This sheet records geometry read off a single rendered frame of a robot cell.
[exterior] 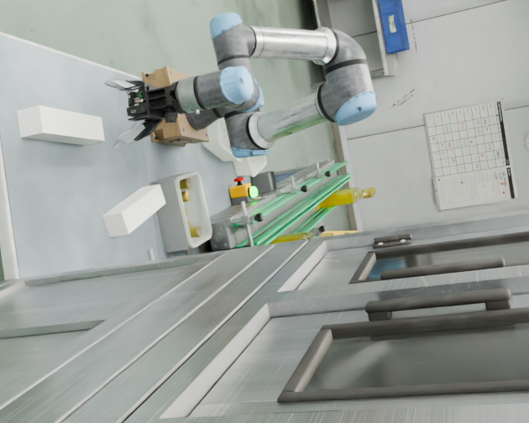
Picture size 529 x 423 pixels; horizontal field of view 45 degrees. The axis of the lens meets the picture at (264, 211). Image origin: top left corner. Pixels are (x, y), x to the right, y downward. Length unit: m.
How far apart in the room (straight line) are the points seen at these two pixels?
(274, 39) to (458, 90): 6.41
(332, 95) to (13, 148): 0.80
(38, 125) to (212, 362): 0.97
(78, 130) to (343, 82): 0.68
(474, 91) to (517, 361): 7.36
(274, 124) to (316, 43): 0.33
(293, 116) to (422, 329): 1.23
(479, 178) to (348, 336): 7.31
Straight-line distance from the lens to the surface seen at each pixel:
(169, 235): 1.98
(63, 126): 1.56
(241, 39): 1.49
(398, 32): 7.33
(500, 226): 1.07
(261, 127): 1.93
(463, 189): 7.98
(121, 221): 1.71
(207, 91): 1.37
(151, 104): 1.42
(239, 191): 2.50
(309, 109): 1.80
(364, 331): 0.70
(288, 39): 1.59
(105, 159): 1.79
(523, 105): 7.92
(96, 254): 1.68
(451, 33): 7.92
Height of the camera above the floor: 1.70
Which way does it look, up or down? 19 degrees down
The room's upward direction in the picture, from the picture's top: 81 degrees clockwise
